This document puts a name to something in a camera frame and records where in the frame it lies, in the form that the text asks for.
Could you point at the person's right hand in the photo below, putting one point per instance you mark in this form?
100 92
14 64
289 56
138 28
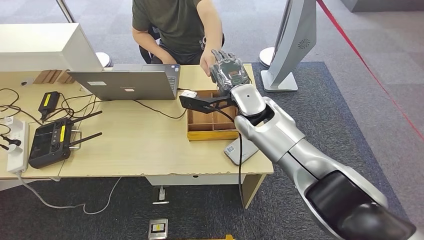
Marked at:
167 59

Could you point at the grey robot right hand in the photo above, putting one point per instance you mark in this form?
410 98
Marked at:
230 74

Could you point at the person's left hand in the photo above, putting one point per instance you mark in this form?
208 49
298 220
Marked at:
207 63

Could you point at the wooden organizer box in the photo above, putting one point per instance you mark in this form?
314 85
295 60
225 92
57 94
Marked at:
198 117

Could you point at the grey card reader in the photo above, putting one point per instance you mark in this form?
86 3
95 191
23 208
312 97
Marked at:
236 152

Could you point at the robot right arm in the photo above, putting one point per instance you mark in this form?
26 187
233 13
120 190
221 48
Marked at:
281 139

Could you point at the person's right forearm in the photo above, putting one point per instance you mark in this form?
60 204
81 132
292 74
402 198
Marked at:
149 43

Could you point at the person's left forearm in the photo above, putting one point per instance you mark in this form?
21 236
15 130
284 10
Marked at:
213 36

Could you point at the person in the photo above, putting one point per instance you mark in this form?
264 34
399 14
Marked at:
169 20

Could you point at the grey laptop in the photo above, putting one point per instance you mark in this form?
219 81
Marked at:
126 84

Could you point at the grey kiosk stand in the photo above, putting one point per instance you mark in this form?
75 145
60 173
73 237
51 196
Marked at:
293 43

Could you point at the dark grey floor rug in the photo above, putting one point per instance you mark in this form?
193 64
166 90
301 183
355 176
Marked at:
331 109

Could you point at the white under-desk drawer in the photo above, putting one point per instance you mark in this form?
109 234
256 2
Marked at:
198 180

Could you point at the metal pole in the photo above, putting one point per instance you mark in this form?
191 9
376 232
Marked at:
67 10

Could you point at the red barrier tape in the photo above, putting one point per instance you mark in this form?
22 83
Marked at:
334 20

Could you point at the light wood desk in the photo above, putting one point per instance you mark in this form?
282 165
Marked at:
251 190

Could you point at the black power adapter yellow label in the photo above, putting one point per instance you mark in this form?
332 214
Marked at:
49 101

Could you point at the floor plug outlet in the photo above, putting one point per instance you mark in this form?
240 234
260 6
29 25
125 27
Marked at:
161 194

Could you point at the black remote controller with antennas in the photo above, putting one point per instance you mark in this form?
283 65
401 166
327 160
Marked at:
48 144

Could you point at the grey platform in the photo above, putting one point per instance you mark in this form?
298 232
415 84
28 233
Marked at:
382 5

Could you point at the silver floor socket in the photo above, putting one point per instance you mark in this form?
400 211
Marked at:
158 228

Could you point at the white charger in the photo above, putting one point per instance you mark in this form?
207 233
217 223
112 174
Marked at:
7 121

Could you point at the black plug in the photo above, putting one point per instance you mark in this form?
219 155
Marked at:
14 142

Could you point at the white power strip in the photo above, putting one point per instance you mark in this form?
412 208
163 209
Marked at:
18 155

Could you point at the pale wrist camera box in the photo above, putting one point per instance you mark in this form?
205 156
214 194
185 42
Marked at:
189 94

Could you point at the black camera bracket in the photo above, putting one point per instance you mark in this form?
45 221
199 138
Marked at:
205 102

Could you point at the round white post base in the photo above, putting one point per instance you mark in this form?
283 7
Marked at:
265 57
104 59

